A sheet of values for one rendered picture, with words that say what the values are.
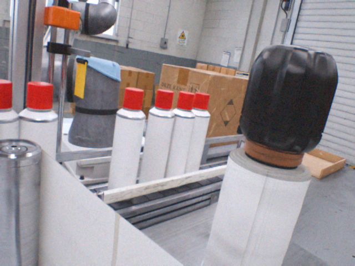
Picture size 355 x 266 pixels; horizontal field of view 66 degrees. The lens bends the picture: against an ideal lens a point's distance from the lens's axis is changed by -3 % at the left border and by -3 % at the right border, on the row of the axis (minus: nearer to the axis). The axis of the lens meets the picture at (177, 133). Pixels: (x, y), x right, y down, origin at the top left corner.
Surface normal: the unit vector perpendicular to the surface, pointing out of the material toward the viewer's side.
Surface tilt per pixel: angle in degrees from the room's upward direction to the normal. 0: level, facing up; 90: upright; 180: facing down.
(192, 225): 0
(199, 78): 90
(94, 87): 88
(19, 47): 90
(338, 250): 0
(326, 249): 0
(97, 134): 70
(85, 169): 90
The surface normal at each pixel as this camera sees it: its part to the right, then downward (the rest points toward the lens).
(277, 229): 0.18, 0.32
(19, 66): 0.67, 0.30
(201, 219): 0.18, -0.95
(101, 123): 0.51, -0.05
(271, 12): -0.81, 0.01
